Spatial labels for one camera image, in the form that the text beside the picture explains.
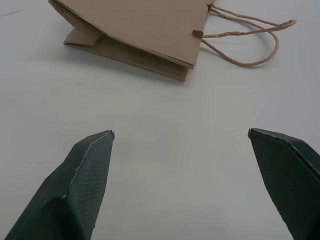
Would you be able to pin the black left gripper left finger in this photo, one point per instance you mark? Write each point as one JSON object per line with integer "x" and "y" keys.
{"x": 75, "y": 190}

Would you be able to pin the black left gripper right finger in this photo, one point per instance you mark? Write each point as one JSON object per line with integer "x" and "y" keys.
{"x": 292, "y": 180}

